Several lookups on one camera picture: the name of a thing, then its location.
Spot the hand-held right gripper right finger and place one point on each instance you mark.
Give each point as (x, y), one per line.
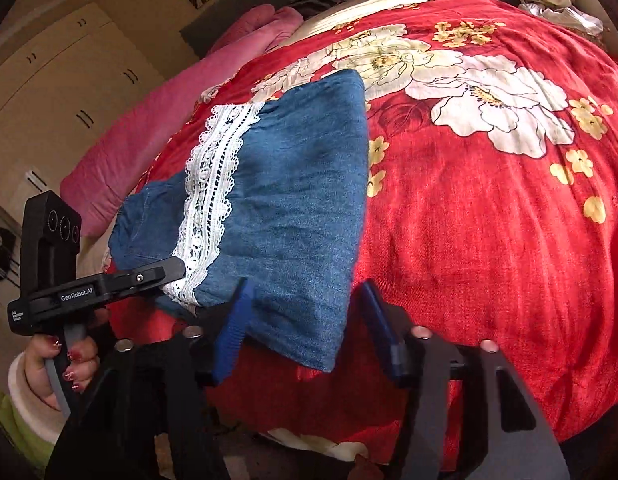
(380, 327)

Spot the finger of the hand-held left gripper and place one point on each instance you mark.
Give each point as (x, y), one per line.
(144, 275)

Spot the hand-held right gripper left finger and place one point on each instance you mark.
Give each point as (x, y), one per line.
(234, 330)

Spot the blue denim pants with lace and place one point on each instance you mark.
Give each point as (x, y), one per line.
(299, 210)

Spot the person's left forearm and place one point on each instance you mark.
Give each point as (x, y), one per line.
(24, 410)

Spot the person's left hand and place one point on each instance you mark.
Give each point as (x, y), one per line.
(39, 370)

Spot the pink blanket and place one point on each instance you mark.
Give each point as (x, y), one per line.
(139, 150)

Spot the red floral blanket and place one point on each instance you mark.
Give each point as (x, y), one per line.
(489, 235)

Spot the beige wardrobe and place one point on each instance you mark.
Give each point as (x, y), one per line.
(64, 90)

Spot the dark striped pillow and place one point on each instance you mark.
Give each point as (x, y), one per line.
(319, 2)

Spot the white crumpled cloth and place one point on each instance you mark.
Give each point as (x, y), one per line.
(564, 17)

